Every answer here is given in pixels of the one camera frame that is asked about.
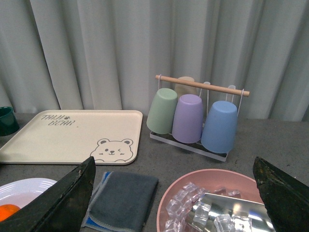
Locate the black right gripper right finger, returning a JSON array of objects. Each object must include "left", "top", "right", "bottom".
[{"left": 253, "top": 157, "right": 309, "bottom": 232}]

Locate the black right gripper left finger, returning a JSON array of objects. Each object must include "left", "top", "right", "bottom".
[{"left": 0, "top": 157, "right": 96, "bottom": 232}]

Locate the white ridged plate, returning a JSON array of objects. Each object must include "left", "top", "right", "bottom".
[{"left": 0, "top": 178, "right": 57, "bottom": 208}]

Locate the orange fruit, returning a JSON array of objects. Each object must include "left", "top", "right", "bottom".
[{"left": 0, "top": 204, "right": 20, "bottom": 221}]

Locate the grey microfibre cloth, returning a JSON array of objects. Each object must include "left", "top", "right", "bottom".
[{"left": 82, "top": 171, "right": 158, "bottom": 232}]

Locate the cream bear tray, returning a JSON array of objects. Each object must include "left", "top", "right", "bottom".
[{"left": 0, "top": 110, "right": 143, "bottom": 165}]

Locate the metal ice scoop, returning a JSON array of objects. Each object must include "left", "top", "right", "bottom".
[{"left": 185, "top": 193, "right": 275, "bottom": 232}]

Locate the pink bowl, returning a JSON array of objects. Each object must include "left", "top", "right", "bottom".
[{"left": 156, "top": 169, "right": 263, "bottom": 232}]

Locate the blue plastic cup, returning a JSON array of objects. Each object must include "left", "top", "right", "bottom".
[{"left": 201, "top": 101, "right": 238, "bottom": 154}]

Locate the dark green mug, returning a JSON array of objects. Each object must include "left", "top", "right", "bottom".
[{"left": 0, "top": 106, "right": 20, "bottom": 136}]

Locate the white cup rack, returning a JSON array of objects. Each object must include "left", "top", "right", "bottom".
[{"left": 150, "top": 75, "right": 250, "bottom": 162}]

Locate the purple plastic cup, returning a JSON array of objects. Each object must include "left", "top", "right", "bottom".
[{"left": 172, "top": 94, "right": 203, "bottom": 144}]

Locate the green plastic cup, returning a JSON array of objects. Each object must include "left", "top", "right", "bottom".
[{"left": 146, "top": 88, "right": 178, "bottom": 134}]

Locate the grey curtain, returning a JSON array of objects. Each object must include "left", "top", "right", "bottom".
[{"left": 0, "top": 0, "right": 309, "bottom": 121}]

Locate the beige plastic cup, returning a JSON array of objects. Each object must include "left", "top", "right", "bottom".
[{"left": 174, "top": 76, "right": 197, "bottom": 98}]

